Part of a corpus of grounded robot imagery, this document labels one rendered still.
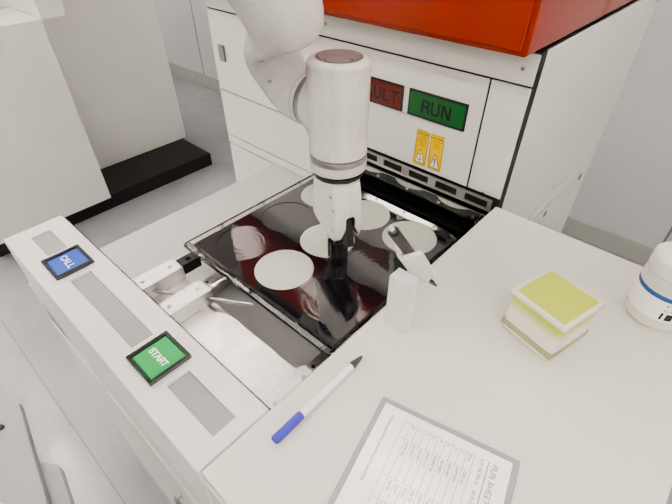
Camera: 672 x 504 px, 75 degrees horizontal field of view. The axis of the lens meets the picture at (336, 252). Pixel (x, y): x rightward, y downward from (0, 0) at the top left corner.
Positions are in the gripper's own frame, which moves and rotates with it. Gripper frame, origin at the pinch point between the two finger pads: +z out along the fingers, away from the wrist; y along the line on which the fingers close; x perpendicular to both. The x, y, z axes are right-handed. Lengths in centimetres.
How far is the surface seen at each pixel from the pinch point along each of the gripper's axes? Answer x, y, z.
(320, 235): -0.7, -6.9, 2.1
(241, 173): -5, -65, 19
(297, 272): -7.8, 1.1, 2.1
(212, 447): -25.9, 29.3, -3.9
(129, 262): -36.0, -22.7, 10.1
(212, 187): -6, -184, 92
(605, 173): 160, -64, 55
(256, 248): -12.7, -7.8, 2.2
